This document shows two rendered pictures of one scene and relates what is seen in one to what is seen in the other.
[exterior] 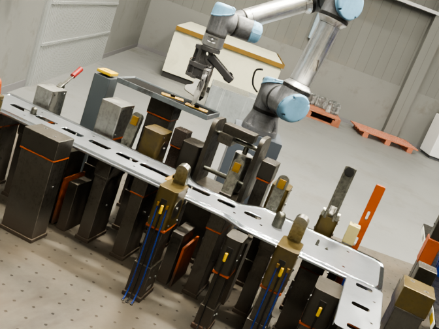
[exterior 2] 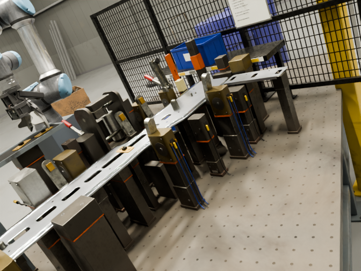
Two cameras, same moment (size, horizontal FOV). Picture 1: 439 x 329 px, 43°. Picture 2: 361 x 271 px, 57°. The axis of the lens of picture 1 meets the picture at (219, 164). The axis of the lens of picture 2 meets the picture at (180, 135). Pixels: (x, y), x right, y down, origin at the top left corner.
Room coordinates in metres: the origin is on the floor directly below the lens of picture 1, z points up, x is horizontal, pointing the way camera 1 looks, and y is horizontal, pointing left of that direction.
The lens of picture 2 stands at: (0.71, 0.98, 1.46)
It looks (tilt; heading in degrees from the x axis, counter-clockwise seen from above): 22 degrees down; 306
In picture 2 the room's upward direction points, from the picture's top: 24 degrees counter-clockwise
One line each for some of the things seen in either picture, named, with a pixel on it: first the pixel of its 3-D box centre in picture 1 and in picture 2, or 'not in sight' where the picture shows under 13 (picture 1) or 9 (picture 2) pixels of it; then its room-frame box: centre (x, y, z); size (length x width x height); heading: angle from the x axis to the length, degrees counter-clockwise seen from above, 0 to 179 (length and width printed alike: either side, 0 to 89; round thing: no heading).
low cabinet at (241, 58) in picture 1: (225, 63); not in sight; (10.51, 0.55, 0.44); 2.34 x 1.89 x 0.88; 3
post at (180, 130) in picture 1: (166, 181); (91, 179); (1.85, 0.15, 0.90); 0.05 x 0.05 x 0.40; 77
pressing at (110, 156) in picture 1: (167, 178); (123, 154); (1.62, 0.13, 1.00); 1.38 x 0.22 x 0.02; 77
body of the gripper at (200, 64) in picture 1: (203, 63); (17, 102); (1.98, 0.18, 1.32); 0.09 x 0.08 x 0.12; 86
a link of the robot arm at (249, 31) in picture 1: (243, 28); (5, 63); (2.04, 0.09, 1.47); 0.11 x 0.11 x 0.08; 28
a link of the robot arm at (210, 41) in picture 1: (212, 42); (8, 84); (1.98, 0.17, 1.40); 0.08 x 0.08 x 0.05
